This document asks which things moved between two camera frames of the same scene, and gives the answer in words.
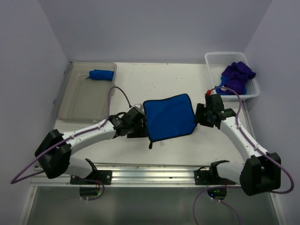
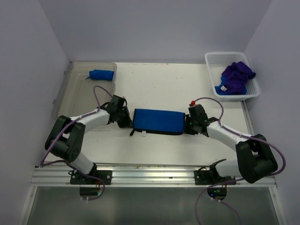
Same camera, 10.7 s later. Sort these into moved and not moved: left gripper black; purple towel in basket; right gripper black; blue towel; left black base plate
Moved: left gripper black; right gripper black
Not moved: blue towel; left black base plate; purple towel in basket
